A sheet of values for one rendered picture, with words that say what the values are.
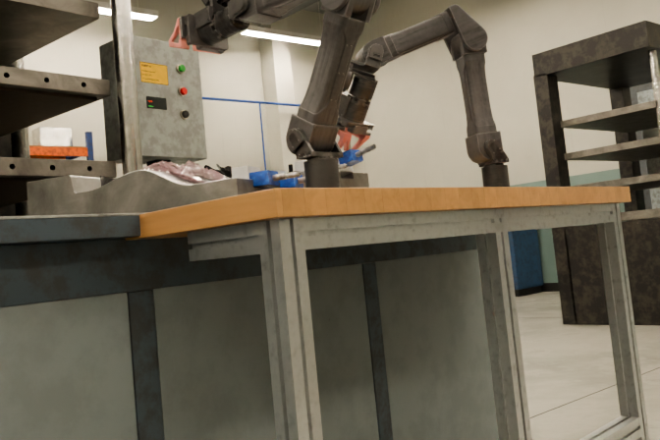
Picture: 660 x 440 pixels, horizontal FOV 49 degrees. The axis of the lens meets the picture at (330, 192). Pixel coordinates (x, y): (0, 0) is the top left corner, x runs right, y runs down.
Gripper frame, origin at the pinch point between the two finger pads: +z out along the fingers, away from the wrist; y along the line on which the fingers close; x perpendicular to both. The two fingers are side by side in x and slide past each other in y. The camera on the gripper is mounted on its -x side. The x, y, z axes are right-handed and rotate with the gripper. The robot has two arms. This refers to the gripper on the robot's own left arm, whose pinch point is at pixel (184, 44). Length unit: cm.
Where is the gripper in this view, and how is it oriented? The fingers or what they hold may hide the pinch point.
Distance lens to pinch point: 167.9
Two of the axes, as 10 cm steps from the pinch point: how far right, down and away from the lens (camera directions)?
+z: -7.1, 1.6, 6.8
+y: -6.9, 0.1, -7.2
